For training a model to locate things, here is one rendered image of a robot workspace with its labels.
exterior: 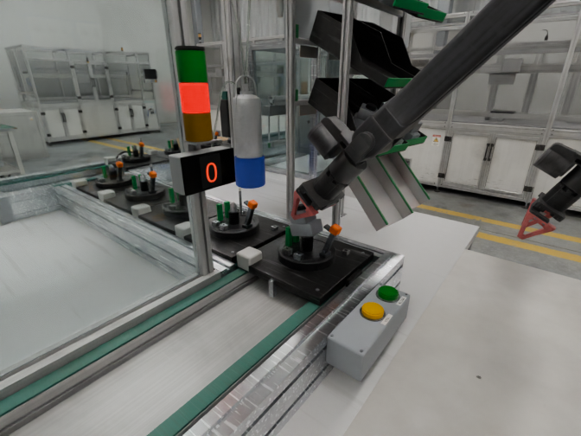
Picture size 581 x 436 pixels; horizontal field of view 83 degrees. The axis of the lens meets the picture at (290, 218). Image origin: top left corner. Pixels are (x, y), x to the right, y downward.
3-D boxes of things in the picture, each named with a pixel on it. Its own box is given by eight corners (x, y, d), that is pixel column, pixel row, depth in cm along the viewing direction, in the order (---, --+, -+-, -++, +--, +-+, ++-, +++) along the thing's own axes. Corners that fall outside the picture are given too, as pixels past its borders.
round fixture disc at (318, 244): (346, 253, 81) (347, 246, 80) (313, 278, 71) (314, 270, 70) (301, 238, 89) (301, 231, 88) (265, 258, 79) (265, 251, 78)
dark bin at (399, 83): (413, 87, 84) (430, 58, 79) (384, 88, 76) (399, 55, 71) (340, 43, 97) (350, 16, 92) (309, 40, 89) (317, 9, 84)
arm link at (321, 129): (376, 143, 55) (395, 137, 62) (335, 93, 57) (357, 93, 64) (332, 186, 63) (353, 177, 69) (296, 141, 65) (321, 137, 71)
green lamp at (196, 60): (213, 82, 58) (211, 51, 56) (189, 82, 55) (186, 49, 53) (196, 82, 61) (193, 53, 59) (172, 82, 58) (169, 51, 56)
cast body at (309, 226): (323, 230, 77) (317, 201, 75) (312, 236, 74) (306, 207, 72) (296, 230, 82) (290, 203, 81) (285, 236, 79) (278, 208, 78)
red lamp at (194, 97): (216, 112, 60) (213, 82, 58) (193, 113, 57) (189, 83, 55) (199, 110, 63) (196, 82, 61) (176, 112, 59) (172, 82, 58)
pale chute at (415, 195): (419, 205, 107) (430, 198, 104) (398, 215, 99) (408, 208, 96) (374, 136, 114) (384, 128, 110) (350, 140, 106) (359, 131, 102)
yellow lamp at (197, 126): (218, 139, 62) (216, 112, 60) (196, 143, 58) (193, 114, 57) (201, 137, 65) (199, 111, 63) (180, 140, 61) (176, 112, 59)
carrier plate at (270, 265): (373, 259, 82) (373, 252, 81) (319, 306, 65) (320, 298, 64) (297, 234, 96) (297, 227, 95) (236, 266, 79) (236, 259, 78)
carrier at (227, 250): (293, 232, 97) (293, 191, 92) (232, 265, 80) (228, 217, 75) (237, 213, 111) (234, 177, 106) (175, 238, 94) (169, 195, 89)
